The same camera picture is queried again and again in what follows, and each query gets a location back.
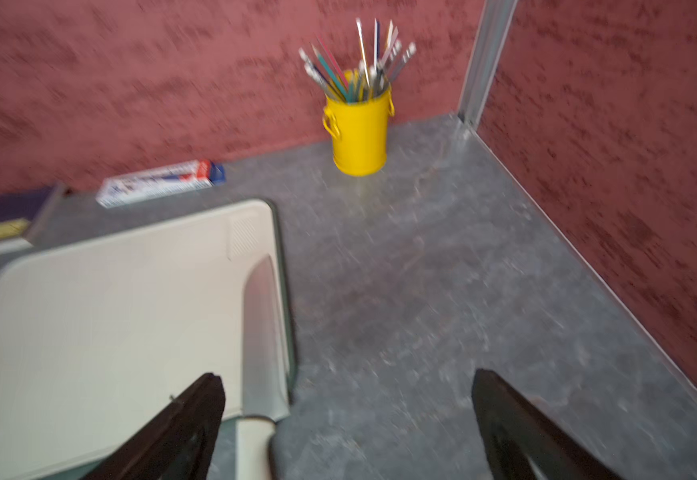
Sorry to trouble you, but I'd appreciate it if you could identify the beige cutting board green rim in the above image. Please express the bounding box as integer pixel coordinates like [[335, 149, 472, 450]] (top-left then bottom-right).
[[0, 199, 296, 479]]

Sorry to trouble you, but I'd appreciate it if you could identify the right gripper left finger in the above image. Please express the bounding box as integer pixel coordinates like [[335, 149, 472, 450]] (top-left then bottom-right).
[[86, 373, 226, 479]]

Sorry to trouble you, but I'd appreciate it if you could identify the bundle of pencils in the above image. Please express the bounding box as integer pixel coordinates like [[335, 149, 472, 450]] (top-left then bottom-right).
[[298, 19, 419, 105]]

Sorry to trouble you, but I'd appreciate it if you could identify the white red blue box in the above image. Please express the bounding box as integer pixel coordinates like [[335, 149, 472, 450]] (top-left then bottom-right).
[[96, 160, 226, 208]]

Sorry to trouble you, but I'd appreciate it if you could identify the dark blue notebook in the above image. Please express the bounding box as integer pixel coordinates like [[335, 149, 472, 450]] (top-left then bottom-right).
[[0, 182, 68, 255]]

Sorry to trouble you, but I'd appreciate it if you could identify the knife with cream handle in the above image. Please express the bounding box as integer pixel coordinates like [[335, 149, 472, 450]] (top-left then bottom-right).
[[236, 258, 290, 479]]

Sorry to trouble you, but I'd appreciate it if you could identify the right corner aluminium post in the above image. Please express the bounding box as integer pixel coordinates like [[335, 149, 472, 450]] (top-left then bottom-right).
[[458, 0, 519, 131]]

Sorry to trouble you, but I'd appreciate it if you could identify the yellow pencil cup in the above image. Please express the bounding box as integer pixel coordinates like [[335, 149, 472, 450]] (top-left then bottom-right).
[[322, 88, 396, 177]]

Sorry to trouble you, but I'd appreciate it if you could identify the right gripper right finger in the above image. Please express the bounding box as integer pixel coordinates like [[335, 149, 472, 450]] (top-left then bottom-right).
[[472, 369, 620, 479]]

